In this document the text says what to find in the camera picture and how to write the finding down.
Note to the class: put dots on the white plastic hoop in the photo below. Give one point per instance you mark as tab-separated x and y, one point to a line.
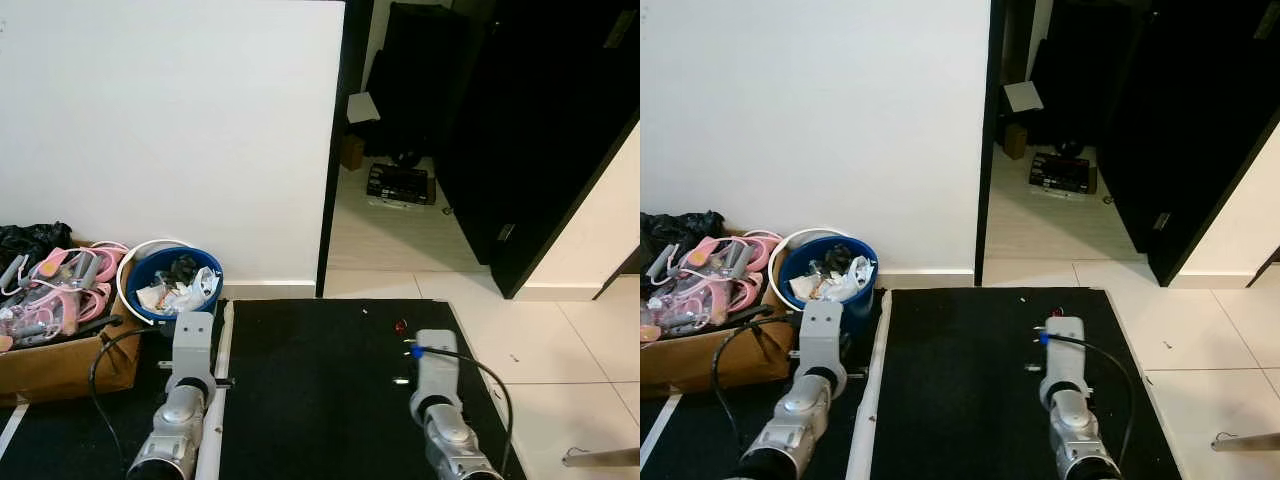
122	272
773	265

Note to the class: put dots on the black flat box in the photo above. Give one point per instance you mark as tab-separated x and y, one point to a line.
400	185
1062	174

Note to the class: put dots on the black door frame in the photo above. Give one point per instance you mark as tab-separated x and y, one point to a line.
337	150
990	150

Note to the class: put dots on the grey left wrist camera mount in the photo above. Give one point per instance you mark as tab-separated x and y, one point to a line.
193	345
822	335

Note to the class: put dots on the dark furniture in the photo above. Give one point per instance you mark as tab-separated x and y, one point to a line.
420	80
1080	70

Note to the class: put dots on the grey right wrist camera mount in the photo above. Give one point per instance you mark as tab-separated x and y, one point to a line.
1063	355
437	365

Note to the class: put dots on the black plastic bag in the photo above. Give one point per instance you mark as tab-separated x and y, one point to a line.
680	228
30	240

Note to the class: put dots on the white crumpled paper trash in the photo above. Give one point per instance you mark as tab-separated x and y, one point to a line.
840	285
185	297

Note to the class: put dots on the pink and grey plastic items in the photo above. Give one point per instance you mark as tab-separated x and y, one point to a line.
715	285
60	290

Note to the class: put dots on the small brown box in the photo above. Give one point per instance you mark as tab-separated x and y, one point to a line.
352	152
1015	141

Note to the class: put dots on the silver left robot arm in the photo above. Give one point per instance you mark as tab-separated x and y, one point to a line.
175	430
795	425

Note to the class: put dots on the dark crumpled trash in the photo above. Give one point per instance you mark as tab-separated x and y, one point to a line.
838	257
183	270

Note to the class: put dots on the cardboard box with pink items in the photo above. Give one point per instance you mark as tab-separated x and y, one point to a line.
700	365
50	370

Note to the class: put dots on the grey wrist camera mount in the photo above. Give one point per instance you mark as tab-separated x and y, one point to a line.
437	365
822	335
1063	355
193	345

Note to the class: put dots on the white tape strip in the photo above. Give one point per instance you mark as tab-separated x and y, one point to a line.
862	450
209	460

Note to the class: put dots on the blue rubbish bin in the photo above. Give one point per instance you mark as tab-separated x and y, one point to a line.
145	270
860	310

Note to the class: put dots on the white paper sheet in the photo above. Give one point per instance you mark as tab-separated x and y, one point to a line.
363	108
1023	96

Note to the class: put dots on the black door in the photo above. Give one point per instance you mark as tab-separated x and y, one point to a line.
540	120
1190	120

